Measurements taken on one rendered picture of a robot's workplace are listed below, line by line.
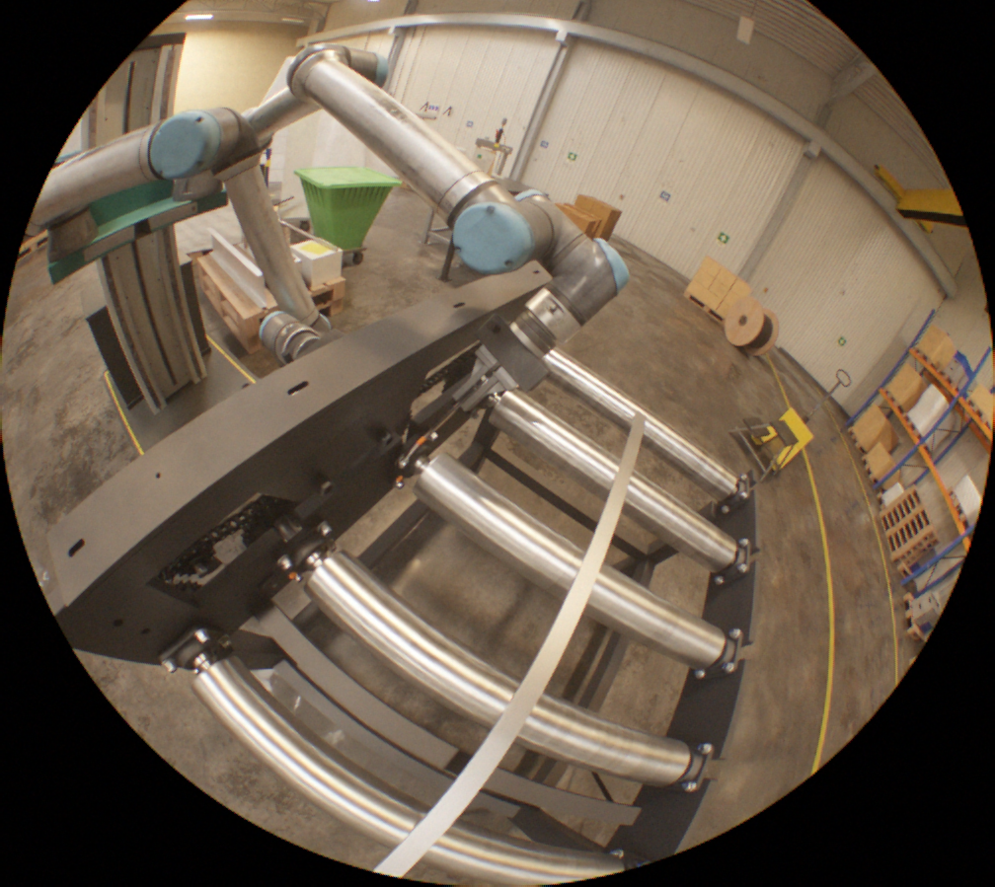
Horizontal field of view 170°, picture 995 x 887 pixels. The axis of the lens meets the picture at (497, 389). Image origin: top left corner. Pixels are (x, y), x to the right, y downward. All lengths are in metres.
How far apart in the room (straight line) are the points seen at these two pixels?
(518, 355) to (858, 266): 11.53
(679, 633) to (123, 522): 0.88
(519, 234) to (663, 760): 0.88
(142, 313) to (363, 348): 1.25
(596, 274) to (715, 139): 10.24
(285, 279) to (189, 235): 3.01
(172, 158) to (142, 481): 0.47
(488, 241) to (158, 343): 1.48
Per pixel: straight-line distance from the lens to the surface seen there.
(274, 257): 0.81
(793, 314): 11.17
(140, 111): 1.43
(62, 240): 1.19
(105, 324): 1.67
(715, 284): 7.70
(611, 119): 10.97
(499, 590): 1.57
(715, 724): 0.90
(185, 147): 0.65
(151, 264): 1.52
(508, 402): 0.83
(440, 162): 0.45
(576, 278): 0.51
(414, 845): 0.64
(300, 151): 4.05
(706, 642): 0.85
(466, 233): 0.41
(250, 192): 0.78
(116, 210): 1.36
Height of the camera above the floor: 1.46
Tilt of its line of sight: 41 degrees down
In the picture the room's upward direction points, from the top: 24 degrees clockwise
